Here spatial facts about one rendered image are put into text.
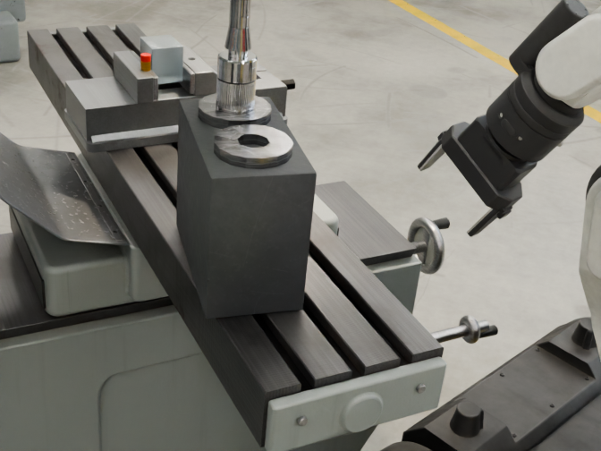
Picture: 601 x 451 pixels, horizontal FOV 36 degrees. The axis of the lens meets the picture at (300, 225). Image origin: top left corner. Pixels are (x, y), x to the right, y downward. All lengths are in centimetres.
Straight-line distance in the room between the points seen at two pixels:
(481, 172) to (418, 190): 233
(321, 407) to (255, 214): 22
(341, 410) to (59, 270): 53
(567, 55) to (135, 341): 82
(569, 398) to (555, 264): 158
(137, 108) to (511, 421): 77
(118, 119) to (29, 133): 226
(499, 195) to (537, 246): 212
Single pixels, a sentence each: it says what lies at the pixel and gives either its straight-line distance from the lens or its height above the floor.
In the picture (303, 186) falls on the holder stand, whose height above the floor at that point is 109.
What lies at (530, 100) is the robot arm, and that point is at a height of 119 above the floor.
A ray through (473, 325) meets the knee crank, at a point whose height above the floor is 52.
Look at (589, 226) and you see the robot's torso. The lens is 129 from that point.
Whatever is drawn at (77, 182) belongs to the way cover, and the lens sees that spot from 152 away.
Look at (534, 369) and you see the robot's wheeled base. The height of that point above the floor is 59.
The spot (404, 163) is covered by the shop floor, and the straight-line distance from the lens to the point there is 363.
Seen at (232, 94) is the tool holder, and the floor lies 114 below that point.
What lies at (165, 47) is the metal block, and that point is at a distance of 148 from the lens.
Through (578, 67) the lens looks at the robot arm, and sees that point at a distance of 99.
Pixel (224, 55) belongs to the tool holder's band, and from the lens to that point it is 110.
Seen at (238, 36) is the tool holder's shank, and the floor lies 121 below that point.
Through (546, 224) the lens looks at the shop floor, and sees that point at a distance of 338.
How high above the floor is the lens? 156
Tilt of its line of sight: 30 degrees down
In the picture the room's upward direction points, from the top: 6 degrees clockwise
